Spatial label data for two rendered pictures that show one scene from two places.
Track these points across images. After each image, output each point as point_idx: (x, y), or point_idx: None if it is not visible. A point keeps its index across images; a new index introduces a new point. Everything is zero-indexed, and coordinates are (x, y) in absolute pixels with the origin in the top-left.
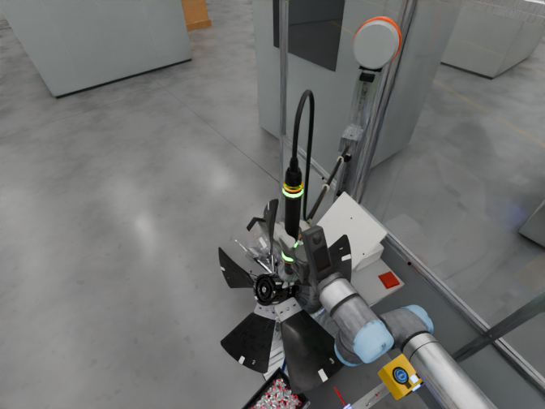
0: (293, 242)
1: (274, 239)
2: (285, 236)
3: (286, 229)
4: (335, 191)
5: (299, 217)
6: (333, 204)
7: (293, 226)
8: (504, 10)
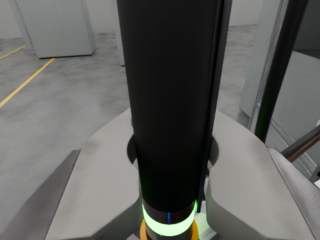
0: (116, 208)
1: (205, 198)
2: (105, 153)
3: (132, 119)
4: (315, 169)
5: (221, 55)
6: (317, 182)
7: (154, 100)
8: None
